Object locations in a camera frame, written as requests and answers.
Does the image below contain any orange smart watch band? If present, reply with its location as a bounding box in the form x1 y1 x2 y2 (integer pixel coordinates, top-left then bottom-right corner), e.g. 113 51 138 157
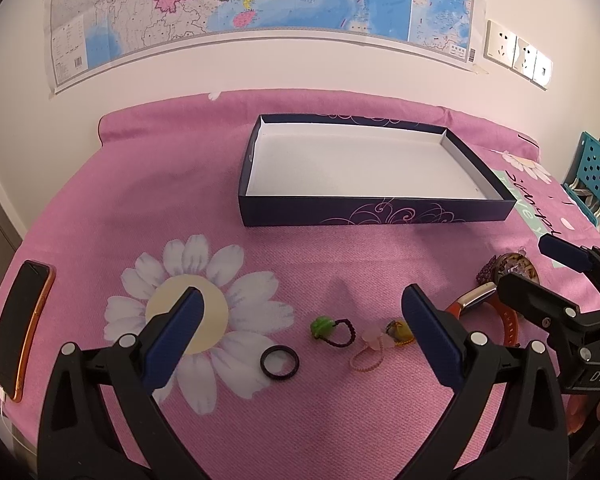
443 280 522 348

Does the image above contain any tortoiseshell bangle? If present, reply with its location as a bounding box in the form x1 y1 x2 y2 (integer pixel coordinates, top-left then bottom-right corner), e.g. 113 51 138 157
492 252 540 284

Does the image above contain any yellow bead hair tie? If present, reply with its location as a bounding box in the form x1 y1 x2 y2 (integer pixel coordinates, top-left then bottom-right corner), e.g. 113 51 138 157
383 318 417 348

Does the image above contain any pink bead hair tie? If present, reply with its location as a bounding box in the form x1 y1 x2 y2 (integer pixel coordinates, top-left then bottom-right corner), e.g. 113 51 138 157
349 326 397 373

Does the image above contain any black ring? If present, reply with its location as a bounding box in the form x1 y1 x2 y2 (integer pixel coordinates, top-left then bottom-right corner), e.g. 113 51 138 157
258 344 301 382

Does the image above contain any green bead black hair tie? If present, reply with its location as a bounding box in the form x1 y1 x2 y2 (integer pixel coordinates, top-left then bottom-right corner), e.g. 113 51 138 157
310 315 358 349

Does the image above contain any person right hand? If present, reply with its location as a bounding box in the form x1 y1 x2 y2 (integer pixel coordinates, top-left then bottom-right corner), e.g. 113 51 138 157
566 394 600 434

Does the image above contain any blue perforated plastic basket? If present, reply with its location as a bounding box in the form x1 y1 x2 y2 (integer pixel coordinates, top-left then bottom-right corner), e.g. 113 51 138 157
562 132 600 226

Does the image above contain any black orange smartphone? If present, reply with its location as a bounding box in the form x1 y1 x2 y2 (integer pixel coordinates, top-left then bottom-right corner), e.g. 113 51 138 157
0 260 55 403

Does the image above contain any pink floral bed sheet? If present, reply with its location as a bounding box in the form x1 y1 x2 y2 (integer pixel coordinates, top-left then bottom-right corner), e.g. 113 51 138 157
5 90 600 479

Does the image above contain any dark blue box tray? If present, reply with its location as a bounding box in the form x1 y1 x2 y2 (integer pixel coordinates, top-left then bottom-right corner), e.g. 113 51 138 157
238 114 516 228

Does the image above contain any white charging cable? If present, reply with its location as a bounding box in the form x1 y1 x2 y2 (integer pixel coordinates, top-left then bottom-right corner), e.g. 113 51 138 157
0 386 37 453

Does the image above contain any white wall switch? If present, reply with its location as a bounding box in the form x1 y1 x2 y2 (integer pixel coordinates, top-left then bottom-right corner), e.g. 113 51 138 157
532 51 554 90

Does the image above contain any white wall socket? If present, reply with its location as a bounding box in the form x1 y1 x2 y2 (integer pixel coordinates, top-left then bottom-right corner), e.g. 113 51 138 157
512 37 538 79
484 20 517 68

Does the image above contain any colourful wall map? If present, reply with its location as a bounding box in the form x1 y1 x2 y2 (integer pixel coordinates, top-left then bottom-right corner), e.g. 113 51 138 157
45 0 484 92

